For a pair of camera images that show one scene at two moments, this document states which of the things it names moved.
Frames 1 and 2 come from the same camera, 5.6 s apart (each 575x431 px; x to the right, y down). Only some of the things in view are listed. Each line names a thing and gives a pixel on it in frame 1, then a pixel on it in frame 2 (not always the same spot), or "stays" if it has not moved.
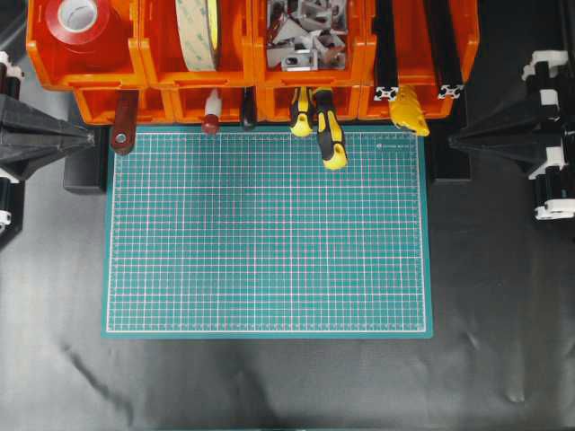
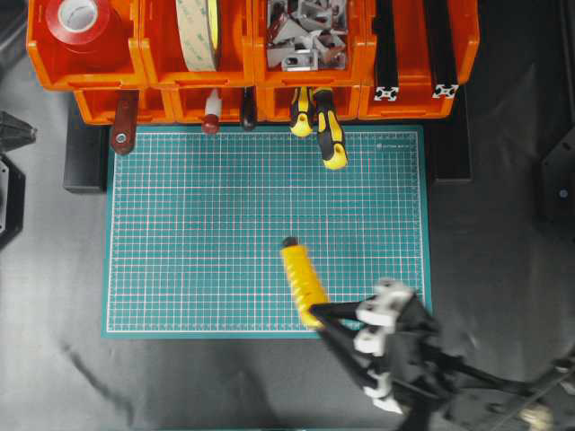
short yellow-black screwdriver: [302, 127] stays
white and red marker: [213, 110] stays
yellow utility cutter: [406, 111] -> [308, 288]
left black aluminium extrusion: [385, 74] stays
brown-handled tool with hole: [126, 120] stays
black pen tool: [250, 97] stays
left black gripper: [31, 136] -> [14, 133]
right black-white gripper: [520, 143] -> [414, 367]
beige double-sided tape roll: [198, 29] stays
